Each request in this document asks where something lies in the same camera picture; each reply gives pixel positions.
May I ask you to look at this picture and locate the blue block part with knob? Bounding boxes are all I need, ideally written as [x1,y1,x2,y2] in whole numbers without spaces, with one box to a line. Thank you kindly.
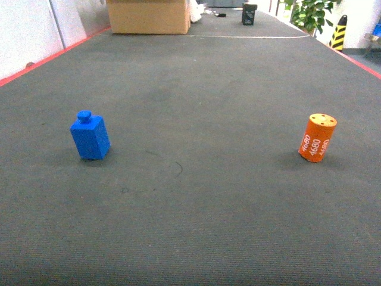
[70,110,111,160]

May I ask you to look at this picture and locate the orange cylinder cap with numbers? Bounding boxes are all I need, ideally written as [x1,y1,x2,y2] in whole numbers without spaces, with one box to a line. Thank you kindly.
[298,113,337,163]

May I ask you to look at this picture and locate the grey conveyor belt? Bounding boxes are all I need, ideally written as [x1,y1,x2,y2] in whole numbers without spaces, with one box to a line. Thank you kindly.
[1,10,380,285]

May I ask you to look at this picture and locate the white plastic bag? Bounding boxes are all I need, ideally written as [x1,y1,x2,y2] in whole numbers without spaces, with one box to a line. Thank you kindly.
[189,0,205,23]

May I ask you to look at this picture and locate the small black box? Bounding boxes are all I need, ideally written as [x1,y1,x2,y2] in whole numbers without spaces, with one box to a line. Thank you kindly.
[241,3,258,26]

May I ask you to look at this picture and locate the cardboard box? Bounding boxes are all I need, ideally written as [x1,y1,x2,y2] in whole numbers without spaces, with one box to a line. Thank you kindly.
[106,1,191,35]

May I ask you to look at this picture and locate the green potted plant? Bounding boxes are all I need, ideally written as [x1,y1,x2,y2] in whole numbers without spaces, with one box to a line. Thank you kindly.
[281,0,341,35]

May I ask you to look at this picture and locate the yellow black striped bollard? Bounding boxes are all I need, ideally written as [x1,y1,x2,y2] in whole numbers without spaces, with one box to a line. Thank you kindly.
[329,15,348,52]

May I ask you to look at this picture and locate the blue storage bin far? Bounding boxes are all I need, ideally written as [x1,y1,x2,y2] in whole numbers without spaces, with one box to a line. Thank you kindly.
[372,23,381,37]

